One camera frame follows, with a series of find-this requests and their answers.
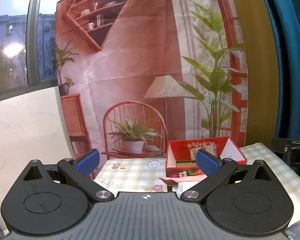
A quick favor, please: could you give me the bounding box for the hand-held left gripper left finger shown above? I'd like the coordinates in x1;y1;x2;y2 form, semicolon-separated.
22;149;115;202

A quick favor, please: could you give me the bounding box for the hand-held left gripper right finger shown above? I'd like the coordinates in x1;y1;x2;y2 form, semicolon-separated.
180;149;274;202

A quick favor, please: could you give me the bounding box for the red strawberry print box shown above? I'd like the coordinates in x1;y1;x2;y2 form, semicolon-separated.
165;136;248;178

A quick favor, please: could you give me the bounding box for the pink knit cloth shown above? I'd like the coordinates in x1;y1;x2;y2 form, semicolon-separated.
159;175;208;186

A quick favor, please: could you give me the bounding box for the green checkered tablecloth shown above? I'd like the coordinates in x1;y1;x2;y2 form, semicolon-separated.
94;142;300;232

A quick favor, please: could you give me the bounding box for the blue curtain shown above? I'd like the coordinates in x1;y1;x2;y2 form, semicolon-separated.
256;0;300;172

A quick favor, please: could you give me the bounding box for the printed room scene backdrop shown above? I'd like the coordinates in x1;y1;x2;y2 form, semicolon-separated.
55;0;248;161

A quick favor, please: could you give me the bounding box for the window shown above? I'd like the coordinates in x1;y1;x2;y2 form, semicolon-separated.
0;0;74;98

